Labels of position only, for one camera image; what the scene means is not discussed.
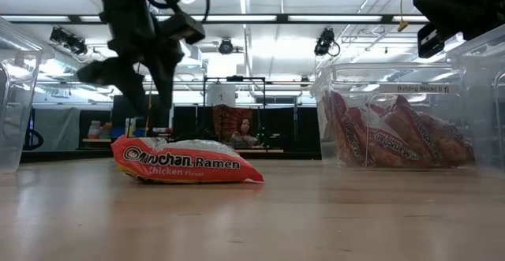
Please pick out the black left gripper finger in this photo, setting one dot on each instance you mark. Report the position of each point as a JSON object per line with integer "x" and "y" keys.
{"x": 114, "y": 73}
{"x": 163, "y": 79}

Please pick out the orange Maruchan ramen pack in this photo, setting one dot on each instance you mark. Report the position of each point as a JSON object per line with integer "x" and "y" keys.
{"x": 185, "y": 162}

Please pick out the labelled clear plastic bin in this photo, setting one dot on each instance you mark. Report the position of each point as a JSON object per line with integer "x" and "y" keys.
{"x": 335, "y": 79}

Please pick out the black panel screen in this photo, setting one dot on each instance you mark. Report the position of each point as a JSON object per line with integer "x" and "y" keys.
{"x": 120, "y": 119}

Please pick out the white yellow carton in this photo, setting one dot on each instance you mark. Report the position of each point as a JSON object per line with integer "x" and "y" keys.
{"x": 130, "y": 129}

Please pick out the black track lights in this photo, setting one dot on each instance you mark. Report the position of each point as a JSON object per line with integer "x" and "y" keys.
{"x": 67, "y": 40}

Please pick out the pale plastic jar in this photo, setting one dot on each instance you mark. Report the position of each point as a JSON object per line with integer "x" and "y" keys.
{"x": 106, "y": 131}

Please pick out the white cylinder container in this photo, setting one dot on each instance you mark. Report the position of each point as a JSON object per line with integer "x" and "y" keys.
{"x": 221, "y": 95}

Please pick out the white jug with orange cap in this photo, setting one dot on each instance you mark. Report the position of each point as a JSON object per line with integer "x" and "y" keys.
{"x": 94, "y": 131}

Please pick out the orange patterned cloth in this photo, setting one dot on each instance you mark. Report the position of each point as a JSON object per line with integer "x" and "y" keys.
{"x": 223, "y": 115}

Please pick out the grey tarp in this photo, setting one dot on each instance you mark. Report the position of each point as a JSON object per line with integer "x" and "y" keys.
{"x": 57, "y": 129}

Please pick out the person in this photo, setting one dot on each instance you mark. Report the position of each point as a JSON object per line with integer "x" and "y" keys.
{"x": 244, "y": 129}

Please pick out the black ceiling spotlight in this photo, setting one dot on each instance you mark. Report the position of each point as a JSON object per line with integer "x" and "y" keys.
{"x": 324, "y": 42}

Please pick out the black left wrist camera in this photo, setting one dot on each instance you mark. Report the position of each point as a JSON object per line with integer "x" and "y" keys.
{"x": 183, "y": 27}

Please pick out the silver-faced right wrist camera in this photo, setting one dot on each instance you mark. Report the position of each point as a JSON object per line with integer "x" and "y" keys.
{"x": 428, "y": 42}

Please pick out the round black overhead camera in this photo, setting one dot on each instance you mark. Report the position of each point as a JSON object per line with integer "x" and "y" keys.
{"x": 225, "y": 47}

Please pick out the black partition wall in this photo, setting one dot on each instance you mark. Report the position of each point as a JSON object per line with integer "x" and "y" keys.
{"x": 284, "y": 131}

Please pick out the black overhead frame beam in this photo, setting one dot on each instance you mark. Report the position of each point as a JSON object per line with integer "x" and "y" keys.
{"x": 282, "y": 18}

